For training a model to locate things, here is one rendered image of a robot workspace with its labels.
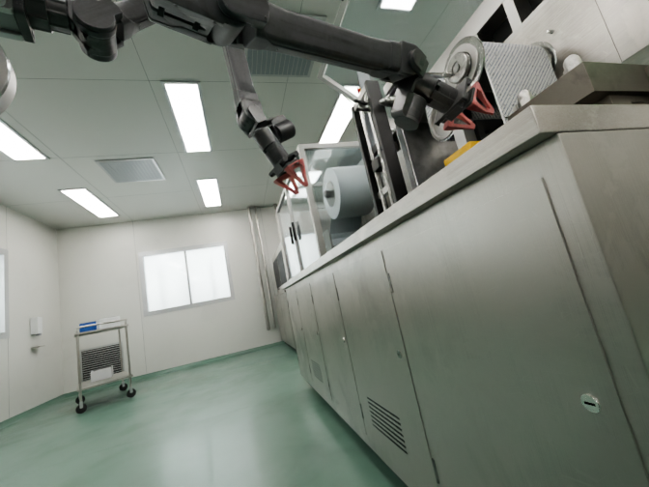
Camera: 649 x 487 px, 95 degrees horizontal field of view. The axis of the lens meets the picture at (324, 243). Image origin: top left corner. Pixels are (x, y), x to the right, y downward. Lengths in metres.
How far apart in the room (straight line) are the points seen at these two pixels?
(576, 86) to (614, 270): 0.39
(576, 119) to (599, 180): 0.09
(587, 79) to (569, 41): 0.50
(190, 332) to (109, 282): 1.66
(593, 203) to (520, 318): 0.19
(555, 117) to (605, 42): 0.70
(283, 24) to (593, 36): 0.88
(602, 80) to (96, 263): 6.58
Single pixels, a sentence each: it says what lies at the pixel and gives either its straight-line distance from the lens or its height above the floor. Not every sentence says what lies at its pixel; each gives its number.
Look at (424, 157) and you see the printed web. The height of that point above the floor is 1.15.
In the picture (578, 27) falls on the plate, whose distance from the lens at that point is 1.24.
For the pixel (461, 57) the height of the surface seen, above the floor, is 1.26.
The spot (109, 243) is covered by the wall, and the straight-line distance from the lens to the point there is 6.64.
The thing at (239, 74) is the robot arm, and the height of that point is 1.38.
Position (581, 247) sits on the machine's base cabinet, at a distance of 0.49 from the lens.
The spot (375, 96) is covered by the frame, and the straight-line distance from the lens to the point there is 1.20.
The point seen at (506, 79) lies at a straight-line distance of 0.99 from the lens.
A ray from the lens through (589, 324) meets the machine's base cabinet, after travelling 0.50.
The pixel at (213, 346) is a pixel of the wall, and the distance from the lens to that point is 6.11.
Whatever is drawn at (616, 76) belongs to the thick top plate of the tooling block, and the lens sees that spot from 0.82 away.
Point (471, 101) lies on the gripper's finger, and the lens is 0.79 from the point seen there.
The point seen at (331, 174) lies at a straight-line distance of 1.79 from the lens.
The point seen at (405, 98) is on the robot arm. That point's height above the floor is 1.10.
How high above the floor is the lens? 0.72
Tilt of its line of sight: 10 degrees up
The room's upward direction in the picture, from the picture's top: 12 degrees counter-clockwise
